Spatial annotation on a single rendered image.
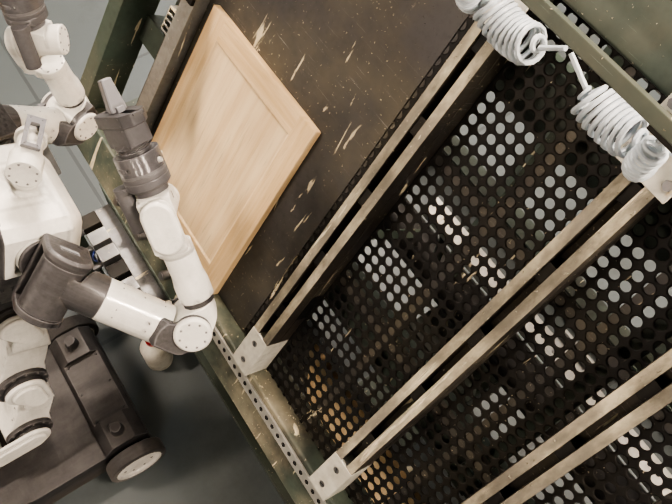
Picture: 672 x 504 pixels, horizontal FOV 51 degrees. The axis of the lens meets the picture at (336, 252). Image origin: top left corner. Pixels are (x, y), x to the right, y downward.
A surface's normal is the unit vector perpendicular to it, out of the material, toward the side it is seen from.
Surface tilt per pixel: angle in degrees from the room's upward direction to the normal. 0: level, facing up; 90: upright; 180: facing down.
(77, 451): 0
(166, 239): 53
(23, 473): 0
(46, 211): 23
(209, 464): 0
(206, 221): 57
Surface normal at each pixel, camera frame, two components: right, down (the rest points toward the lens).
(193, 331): 0.24, 0.39
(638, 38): -0.67, 0.15
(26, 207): 0.37, -0.62
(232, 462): 0.05, -0.47
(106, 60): 0.55, 0.75
